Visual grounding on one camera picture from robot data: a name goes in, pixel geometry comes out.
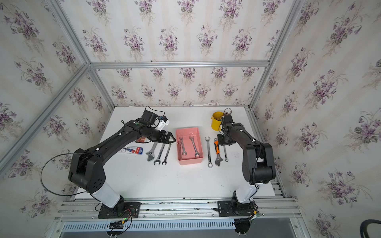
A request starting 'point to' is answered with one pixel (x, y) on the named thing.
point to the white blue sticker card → (134, 150)
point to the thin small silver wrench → (226, 159)
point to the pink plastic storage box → (189, 146)
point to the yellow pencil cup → (216, 120)
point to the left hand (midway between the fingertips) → (171, 140)
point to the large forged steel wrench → (151, 153)
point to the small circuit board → (118, 224)
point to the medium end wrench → (197, 153)
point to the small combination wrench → (164, 161)
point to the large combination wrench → (158, 160)
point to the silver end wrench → (184, 152)
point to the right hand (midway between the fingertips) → (225, 143)
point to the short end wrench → (210, 164)
